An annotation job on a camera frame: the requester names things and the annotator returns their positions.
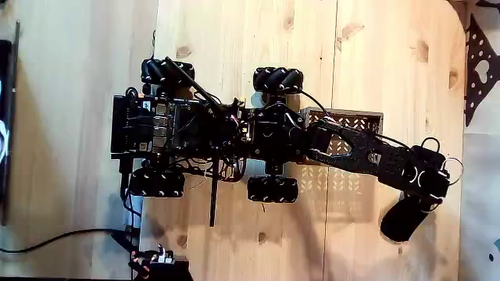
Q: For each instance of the black sock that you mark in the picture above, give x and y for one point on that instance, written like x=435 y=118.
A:
x=402 y=226

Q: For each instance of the black leader arm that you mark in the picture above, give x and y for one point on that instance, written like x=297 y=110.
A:
x=168 y=269

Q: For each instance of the black perforated fabric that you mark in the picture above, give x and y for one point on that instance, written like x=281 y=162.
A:
x=474 y=78

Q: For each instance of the black omni wheel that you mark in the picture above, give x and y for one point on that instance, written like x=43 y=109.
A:
x=273 y=189
x=277 y=80
x=172 y=74
x=156 y=183

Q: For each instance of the black antenna rod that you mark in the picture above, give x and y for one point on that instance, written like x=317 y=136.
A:
x=213 y=187
x=191 y=84

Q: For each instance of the black mobile robot chassis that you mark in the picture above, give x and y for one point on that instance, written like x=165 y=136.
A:
x=179 y=129

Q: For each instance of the black monitor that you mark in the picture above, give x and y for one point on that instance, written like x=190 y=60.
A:
x=5 y=136

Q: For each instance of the black oval camera box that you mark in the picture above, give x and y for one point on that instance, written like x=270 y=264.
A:
x=429 y=156

